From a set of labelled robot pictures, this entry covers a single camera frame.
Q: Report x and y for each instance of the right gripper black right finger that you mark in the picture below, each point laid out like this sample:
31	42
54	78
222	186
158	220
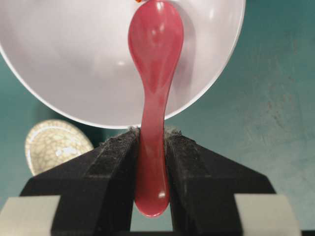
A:
212	195

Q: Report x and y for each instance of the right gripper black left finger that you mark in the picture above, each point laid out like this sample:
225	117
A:
90	195

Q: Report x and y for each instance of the pink plastic spoon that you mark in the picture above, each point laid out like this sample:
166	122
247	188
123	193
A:
155	40

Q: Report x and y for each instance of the small crackle-glaze dish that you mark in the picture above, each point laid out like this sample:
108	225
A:
53	142

